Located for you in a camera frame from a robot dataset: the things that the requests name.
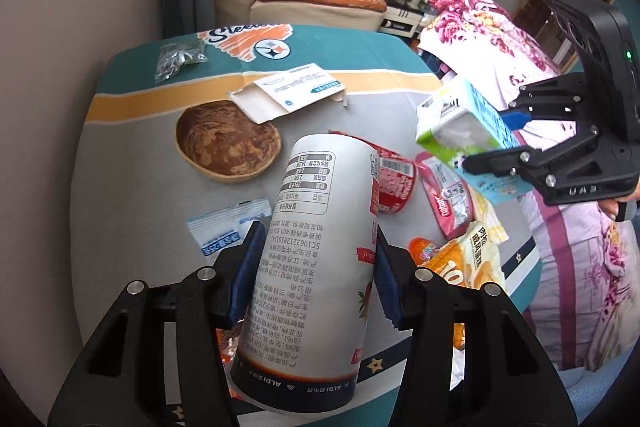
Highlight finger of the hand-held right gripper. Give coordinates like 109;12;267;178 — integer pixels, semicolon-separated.
461;128;608;188
501;73;600;132

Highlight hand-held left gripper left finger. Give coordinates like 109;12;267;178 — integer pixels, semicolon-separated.
47;221;268;427

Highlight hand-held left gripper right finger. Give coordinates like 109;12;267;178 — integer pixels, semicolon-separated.
374;227;578;427

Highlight green and white milk carton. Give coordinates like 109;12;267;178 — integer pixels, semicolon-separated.
415;76;535;208

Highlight white cylindrical paper canister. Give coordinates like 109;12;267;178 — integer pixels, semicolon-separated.
230;133;381;413

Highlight pink snack packet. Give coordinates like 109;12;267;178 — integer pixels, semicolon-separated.
415;152;476;240

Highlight white medicine box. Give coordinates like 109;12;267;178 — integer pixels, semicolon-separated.
226;63;348;125

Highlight person's right hand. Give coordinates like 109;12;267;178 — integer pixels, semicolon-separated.
597;189;640;222

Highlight white and blue sachet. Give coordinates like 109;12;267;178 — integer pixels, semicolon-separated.
186;198;273;258

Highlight orange jelly cup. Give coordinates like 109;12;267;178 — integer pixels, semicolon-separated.
409;237;447;267

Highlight shiny foil wrapper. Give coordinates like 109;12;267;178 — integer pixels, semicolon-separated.
214;327;243;365

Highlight yellow snack bag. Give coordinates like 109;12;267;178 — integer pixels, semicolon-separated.
425;207;508;350

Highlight red instant noodle cup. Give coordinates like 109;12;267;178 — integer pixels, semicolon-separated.
327;131;418;215

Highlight pink floral blanket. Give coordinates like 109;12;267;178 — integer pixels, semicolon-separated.
417;0;640;373

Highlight brown wooden bowl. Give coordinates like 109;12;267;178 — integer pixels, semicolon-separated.
175;101;282;182

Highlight teal printed tablecloth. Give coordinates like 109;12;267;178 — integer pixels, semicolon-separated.
70;24;543;427

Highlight black stacked electronic devices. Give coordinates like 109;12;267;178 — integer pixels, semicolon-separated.
372;0;442;36

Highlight clear plastic bag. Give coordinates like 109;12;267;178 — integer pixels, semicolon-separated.
154;43;208;84

